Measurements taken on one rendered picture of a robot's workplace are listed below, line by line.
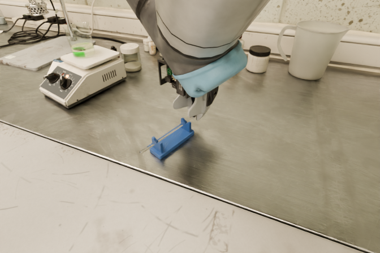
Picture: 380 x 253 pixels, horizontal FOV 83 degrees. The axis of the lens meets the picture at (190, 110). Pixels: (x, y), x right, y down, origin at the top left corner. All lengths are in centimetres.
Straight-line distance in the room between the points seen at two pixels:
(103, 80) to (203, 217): 45
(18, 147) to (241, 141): 46
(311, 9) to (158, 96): 59
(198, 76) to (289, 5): 72
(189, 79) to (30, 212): 33
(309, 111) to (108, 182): 49
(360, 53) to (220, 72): 75
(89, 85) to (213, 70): 47
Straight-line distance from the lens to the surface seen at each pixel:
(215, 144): 46
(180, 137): 45
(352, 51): 91
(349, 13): 92
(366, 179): 51
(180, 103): 45
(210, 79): 20
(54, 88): 67
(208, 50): 17
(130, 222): 37
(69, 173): 46
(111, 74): 66
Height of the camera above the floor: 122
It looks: 36 degrees down
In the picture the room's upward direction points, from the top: straight up
